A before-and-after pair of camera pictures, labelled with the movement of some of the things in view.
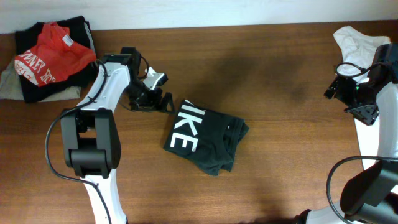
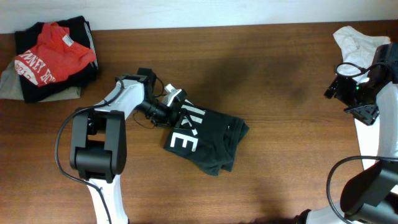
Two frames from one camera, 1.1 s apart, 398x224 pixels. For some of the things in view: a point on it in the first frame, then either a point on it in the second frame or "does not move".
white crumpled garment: (357, 49) does not move
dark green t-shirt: (208, 139) does not move
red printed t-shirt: (55, 56) does not move
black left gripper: (153, 102) to (168, 119)
